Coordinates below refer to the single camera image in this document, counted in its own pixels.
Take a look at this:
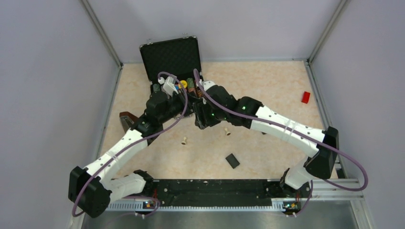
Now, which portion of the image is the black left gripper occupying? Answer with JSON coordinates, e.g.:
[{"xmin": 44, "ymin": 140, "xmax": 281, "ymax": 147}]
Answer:
[{"xmin": 159, "ymin": 87, "xmax": 201, "ymax": 124}]

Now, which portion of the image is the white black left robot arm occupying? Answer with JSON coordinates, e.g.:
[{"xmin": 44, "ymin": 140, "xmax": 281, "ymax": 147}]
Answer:
[{"xmin": 68, "ymin": 91, "xmax": 195, "ymax": 218}]

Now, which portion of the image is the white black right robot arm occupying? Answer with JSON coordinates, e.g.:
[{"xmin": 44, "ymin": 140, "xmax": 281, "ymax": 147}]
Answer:
[{"xmin": 195, "ymin": 81, "xmax": 339, "ymax": 197}]

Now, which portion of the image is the cream chess pawn right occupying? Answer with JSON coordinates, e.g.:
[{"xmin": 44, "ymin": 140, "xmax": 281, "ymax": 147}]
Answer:
[{"xmin": 224, "ymin": 127, "xmax": 231, "ymax": 136}]

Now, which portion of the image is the cream chess pawn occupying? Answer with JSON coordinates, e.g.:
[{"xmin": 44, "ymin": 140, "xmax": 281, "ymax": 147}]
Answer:
[
  {"xmin": 181, "ymin": 136, "xmax": 187, "ymax": 145},
  {"xmin": 224, "ymin": 127, "xmax": 231, "ymax": 136}
]

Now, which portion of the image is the yellow poker chip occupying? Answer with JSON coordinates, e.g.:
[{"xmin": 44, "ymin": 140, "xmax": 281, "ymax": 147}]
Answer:
[{"xmin": 178, "ymin": 80, "xmax": 188, "ymax": 89}]

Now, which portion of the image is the cream chess pawn left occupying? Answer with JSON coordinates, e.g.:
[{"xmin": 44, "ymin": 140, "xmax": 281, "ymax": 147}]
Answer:
[{"xmin": 181, "ymin": 136, "xmax": 187, "ymax": 145}]

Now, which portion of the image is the black poker chip case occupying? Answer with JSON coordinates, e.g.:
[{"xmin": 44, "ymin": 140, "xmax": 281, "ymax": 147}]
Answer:
[{"xmin": 139, "ymin": 36, "xmax": 202, "ymax": 93}]

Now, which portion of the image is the brown wooden card holder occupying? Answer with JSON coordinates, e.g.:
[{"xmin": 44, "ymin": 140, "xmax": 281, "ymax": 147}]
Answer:
[{"xmin": 119, "ymin": 111, "xmax": 139, "ymax": 133}]

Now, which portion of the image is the red toy brick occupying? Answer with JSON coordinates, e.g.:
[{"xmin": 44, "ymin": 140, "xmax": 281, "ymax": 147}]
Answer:
[{"xmin": 301, "ymin": 91, "xmax": 311, "ymax": 104}]

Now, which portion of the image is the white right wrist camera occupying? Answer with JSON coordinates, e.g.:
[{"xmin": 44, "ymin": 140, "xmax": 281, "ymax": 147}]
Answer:
[{"xmin": 202, "ymin": 81, "xmax": 216, "ymax": 92}]

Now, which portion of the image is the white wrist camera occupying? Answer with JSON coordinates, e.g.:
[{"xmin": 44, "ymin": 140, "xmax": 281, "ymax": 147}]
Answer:
[
  {"xmin": 158, "ymin": 76, "xmax": 179, "ymax": 96},
  {"xmin": 202, "ymin": 81, "xmax": 216, "ymax": 92}
]

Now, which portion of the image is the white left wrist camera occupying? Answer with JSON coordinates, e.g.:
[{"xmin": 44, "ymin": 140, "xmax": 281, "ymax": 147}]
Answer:
[{"xmin": 158, "ymin": 76, "xmax": 179, "ymax": 96}]

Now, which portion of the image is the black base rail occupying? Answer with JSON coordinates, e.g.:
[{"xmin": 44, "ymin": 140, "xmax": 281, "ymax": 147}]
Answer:
[{"xmin": 139, "ymin": 179, "xmax": 309, "ymax": 214}]

